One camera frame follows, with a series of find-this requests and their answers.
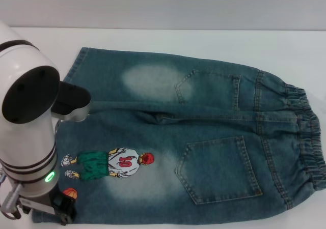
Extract silver cable connector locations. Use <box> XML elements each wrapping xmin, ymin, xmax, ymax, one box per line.
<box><xmin>0</xmin><ymin>184</ymin><xmax>25</xmax><ymax>215</ymax></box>

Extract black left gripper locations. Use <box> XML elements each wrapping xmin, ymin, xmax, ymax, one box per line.
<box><xmin>50</xmin><ymin>191</ymin><xmax>77</xmax><ymax>226</ymax></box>

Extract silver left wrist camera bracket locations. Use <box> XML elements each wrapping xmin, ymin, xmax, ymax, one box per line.
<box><xmin>17</xmin><ymin>196</ymin><xmax>56</xmax><ymax>216</ymax></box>

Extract blue denim shorts with print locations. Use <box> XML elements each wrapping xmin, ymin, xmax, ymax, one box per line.
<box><xmin>31</xmin><ymin>47</ymin><xmax>326</xmax><ymax>227</ymax></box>

